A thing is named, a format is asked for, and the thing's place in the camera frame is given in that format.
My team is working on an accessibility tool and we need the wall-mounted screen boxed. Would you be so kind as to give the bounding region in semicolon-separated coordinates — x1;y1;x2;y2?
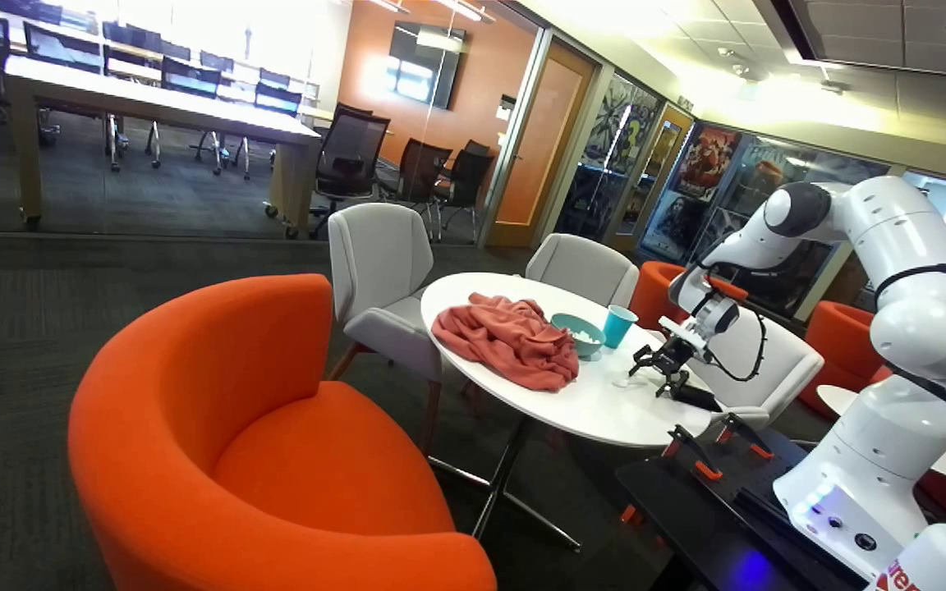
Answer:
385;20;468;110

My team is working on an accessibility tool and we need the orange chair behind robot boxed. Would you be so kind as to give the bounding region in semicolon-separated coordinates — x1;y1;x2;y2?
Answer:
799;300;946;518

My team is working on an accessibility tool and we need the grey brush with black bristles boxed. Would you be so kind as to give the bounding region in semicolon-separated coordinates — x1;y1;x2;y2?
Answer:
675;384;723;410

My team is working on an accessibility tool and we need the white bottle with red print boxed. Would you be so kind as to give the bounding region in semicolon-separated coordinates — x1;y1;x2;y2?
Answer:
865;507;946;591

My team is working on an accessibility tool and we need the teal bowl with white pieces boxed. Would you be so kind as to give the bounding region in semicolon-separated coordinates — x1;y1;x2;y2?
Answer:
551;311;600;363

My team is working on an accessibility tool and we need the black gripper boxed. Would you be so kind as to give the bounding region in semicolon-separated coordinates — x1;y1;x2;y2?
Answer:
627;334;697;398

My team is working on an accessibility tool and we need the blue plastic cup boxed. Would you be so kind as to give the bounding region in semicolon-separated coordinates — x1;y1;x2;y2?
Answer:
600;306;638;349

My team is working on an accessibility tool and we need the large orange armchair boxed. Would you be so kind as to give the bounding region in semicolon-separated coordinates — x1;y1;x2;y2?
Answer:
69;273;496;591

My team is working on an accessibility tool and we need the white chair beside table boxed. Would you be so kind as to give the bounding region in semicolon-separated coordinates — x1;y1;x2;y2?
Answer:
330;202;442;380

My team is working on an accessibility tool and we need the black office chair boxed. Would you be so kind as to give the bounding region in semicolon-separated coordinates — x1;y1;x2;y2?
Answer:
309;106;387;237

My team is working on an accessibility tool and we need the white chair far side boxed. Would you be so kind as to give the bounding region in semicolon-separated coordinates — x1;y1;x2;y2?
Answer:
526;233;642;306

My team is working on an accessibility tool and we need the long wooden desk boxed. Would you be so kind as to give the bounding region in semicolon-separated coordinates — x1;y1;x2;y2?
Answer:
5;57;322;240

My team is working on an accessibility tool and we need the black base with orange clamps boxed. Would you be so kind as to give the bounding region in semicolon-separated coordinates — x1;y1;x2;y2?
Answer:
619;421;865;591

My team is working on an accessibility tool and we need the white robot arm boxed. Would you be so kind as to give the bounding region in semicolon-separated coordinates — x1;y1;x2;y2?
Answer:
638;174;946;591

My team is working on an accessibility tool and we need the red crumpled cloth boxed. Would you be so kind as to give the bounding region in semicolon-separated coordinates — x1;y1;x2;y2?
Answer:
430;291;578;391

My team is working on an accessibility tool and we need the white chair near robot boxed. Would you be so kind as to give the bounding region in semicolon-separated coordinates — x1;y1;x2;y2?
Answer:
687;310;825;426

